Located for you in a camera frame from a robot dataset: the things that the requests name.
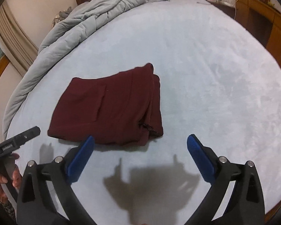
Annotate dark grey cloth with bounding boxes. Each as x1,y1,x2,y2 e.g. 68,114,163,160
52,7,73,27

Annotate grey duvet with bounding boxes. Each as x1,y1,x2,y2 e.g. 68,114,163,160
2,0,171,139

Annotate maroon pants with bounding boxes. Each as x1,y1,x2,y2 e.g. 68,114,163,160
47,62,164,146

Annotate beige curtain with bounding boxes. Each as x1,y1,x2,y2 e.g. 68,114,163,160
0,0,39,77

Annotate wooden cabinet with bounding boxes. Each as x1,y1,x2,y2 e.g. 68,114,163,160
235,0,281,75

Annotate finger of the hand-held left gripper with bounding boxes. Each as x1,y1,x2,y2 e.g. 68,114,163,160
13,126,41,147

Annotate bed with light blue sheet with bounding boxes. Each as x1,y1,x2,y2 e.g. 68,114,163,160
5,0,281,225

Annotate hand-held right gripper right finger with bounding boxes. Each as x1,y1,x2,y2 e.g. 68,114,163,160
187,134,265,225

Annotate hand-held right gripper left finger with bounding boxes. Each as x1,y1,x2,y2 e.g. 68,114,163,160
16,135,95,225

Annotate person's left forearm checkered sleeve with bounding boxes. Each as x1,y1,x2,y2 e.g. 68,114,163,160
0,199,16,221

